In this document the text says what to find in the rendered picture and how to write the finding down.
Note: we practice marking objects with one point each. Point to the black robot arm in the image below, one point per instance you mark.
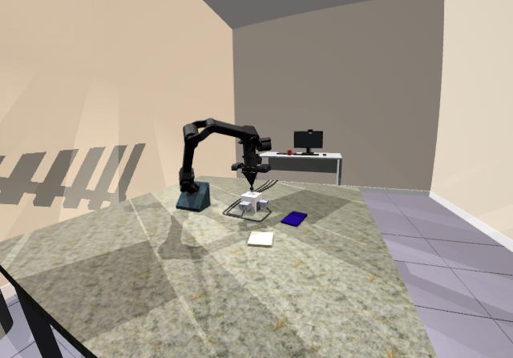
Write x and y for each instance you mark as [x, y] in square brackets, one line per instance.
[247, 134]

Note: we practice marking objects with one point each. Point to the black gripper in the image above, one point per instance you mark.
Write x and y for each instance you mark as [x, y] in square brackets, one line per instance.
[250, 168]

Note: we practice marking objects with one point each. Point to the beige square block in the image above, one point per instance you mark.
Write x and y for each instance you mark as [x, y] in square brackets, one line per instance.
[260, 239]

